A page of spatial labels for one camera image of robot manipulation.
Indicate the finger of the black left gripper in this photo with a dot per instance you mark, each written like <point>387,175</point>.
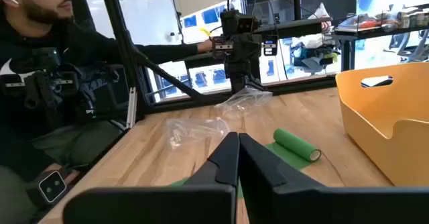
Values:
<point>254,84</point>
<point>238,84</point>

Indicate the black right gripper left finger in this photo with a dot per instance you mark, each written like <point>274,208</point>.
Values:
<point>214,204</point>

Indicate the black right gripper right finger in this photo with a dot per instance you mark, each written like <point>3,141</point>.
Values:
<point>285,204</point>

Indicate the clear plastic zip bag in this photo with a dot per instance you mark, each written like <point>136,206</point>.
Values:
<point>241,103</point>
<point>194,130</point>

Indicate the green elastic bandage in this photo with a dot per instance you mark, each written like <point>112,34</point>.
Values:
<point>295,145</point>

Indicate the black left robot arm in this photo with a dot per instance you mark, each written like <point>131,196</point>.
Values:
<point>295,27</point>

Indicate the yellow tag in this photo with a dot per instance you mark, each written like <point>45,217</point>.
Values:
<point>205,31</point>

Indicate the yellow plastic bin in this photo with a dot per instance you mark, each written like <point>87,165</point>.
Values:
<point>368,123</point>

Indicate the black desk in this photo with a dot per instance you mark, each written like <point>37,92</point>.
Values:
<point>368,33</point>

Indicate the person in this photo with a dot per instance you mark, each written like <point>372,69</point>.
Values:
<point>83,46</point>

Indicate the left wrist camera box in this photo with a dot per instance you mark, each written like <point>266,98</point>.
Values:
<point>239,23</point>

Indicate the white frame bracket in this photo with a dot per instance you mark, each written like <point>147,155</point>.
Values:
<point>131,110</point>

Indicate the small black camera box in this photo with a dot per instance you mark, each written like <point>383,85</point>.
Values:
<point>52,187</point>

